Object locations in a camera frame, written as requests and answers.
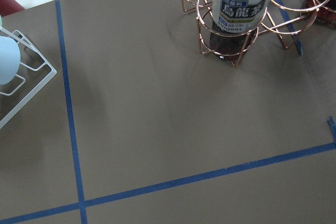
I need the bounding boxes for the copper wire bottle rack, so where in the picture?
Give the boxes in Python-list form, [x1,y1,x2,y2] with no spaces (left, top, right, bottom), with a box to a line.
[190,0,335,66]

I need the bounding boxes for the white wire cup rack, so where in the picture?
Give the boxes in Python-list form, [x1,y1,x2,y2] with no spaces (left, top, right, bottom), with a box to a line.
[1,27,57,127]

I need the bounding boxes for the blue plastic cup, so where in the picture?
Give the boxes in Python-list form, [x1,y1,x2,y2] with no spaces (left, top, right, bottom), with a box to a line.
[1,36,20,85]

